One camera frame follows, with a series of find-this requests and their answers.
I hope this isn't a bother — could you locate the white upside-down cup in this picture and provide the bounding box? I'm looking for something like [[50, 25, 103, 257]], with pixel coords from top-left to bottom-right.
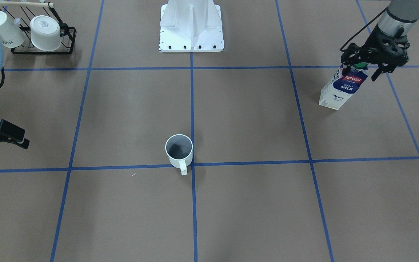
[[30, 15, 61, 52]]

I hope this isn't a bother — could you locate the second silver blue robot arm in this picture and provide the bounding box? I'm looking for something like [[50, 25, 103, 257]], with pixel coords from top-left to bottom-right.
[[340, 0, 419, 81]]

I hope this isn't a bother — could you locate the blue white milk carton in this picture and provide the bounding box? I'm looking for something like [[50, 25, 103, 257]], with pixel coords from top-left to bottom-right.
[[319, 63, 368, 110]]

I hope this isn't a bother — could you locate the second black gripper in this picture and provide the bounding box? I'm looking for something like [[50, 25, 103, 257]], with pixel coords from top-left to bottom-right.
[[341, 25, 410, 82]]

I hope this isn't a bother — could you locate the white ceramic mug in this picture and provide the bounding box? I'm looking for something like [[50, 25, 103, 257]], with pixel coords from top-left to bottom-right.
[[165, 134, 193, 176]]

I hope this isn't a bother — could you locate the black wire cup rack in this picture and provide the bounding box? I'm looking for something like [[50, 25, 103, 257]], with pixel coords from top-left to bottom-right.
[[0, 0, 77, 55]]

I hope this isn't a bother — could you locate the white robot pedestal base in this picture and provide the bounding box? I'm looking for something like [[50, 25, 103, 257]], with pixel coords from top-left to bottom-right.
[[159, 0, 224, 53]]

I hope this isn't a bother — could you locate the white mug with handle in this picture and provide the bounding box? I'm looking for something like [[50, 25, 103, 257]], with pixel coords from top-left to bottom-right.
[[0, 11, 25, 48]]

